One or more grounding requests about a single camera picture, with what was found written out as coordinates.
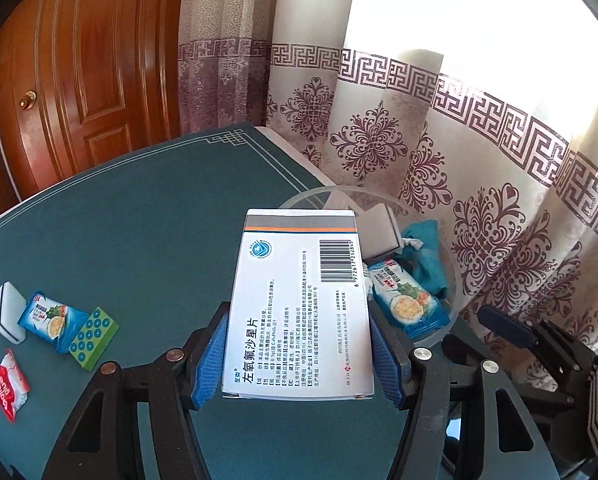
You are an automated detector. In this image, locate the green toy block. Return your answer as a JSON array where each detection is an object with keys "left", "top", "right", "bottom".
[{"left": 68, "top": 306, "right": 120, "bottom": 372}]

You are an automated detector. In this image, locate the red glue packet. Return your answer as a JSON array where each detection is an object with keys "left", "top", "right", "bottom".
[{"left": 0, "top": 350, "right": 31, "bottom": 423}]

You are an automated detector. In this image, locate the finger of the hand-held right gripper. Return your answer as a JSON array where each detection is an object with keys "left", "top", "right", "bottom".
[{"left": 476, "top": 304, "right": 570, "bottom": 361}]

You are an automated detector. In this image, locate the blue snack packet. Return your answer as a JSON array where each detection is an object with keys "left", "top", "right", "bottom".
[
  {"left": 17, "top": 291, "right": 90, "bottom": 356},
  {"left": 368, "top": 259, "right": 452, "bottom": 343}
]

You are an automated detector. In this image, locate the clear plastic bowl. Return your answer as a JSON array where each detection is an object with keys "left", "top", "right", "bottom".
[{"left": 278, "top": 186, "right": 467, "bottom": 346}]

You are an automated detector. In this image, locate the patterned white curtain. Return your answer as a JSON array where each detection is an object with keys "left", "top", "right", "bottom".
[{"left": 176, "top": 0, "right": 598, "bottom": 396}]

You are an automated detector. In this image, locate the wooden door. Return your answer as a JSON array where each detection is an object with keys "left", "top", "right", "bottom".
[{"left": 0, "top": 0, "right": 187, "bottom": 206}]

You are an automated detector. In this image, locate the white medicine box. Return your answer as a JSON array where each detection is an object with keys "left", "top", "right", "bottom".
[{"left": 221, "top": 208, "right": 377, "bottom": 401}]

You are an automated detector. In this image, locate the teal cloth pouch white ribbon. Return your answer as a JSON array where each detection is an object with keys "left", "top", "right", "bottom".
[{"left": 401, "top": 219, "right": 450, "bottom": 298}]

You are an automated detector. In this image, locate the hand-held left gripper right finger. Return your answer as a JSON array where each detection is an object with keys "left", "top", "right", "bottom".
[{"left": 368, "top": 305, "right": 554, "bottom": 480}]

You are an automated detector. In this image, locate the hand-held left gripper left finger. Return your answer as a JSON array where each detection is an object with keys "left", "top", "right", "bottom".
[{"left": 54, "top": 301, "right": 232, "bottom": 480}]

